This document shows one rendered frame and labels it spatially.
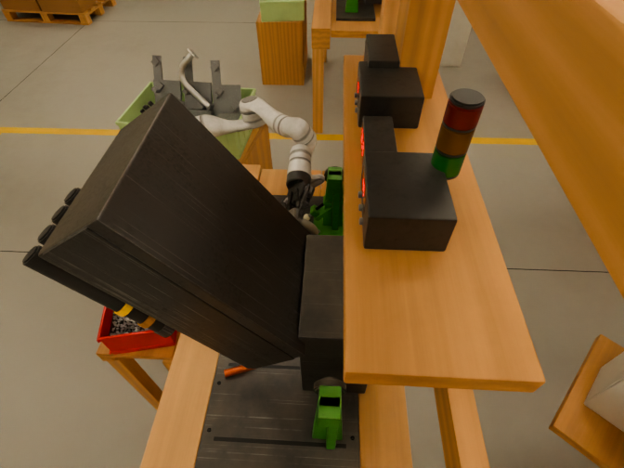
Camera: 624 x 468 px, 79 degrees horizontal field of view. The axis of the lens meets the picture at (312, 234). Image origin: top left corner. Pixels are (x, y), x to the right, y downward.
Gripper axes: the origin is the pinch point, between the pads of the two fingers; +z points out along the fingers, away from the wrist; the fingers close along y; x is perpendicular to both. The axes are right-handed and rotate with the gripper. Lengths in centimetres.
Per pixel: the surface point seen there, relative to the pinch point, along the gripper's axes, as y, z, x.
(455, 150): 57, 15, -14
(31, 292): -212, -9, -38
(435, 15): 55, -22, -11
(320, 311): 14.6, 30.5, -1.6
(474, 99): 62, 11, -18
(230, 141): -64, -68, 5
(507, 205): -12, -98, 207
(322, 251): 11.0, 13.4, 1.3
